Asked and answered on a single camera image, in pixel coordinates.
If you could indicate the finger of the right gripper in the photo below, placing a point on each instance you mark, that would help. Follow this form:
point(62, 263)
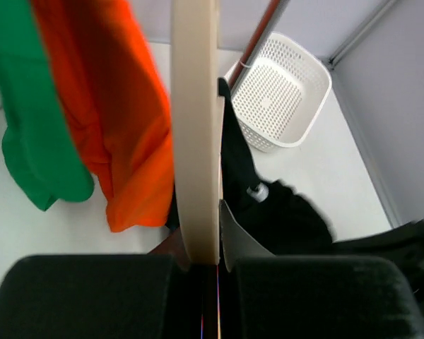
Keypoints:
point(403, 245)

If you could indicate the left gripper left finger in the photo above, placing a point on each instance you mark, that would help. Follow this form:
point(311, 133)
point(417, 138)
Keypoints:
point(90, 296)

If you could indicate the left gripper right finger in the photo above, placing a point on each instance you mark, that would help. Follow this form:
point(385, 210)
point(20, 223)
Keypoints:
point(310, 296)

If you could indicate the black t shirt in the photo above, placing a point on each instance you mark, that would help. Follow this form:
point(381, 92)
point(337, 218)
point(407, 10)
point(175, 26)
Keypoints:
point(281, 220)

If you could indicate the green t shirt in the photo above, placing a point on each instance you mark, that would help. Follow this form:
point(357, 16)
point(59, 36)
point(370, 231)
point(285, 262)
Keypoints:
point(37, 146)

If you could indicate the beige hanger of black shirt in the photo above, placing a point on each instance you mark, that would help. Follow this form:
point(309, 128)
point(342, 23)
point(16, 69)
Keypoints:
point(197, 121)

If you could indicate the orange t shirt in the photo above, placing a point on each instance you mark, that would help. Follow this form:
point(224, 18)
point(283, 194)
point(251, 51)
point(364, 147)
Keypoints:
point(115, 104)

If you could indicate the white perforated basket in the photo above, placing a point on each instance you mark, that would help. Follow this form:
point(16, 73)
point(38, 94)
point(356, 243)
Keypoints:
point(281, 95)

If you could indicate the metal clothes rack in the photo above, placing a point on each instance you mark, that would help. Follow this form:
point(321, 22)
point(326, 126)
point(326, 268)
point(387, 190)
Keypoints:
point(264, 28)

